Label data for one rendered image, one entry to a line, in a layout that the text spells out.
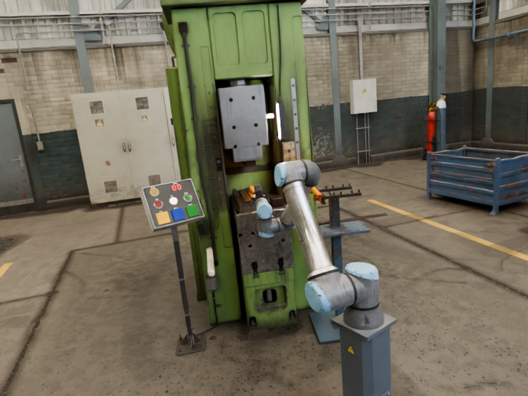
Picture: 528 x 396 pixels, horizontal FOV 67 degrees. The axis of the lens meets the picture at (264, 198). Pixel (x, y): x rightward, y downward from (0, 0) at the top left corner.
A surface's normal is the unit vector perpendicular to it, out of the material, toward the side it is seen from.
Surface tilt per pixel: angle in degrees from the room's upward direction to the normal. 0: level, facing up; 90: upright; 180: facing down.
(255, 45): 90
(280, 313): 90
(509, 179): 90
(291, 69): 90
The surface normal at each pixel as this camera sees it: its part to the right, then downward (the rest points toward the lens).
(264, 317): 0.16, 0.21
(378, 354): 0.60, 0.13
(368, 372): -0.14, 0.24
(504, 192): 0.39, 0.18
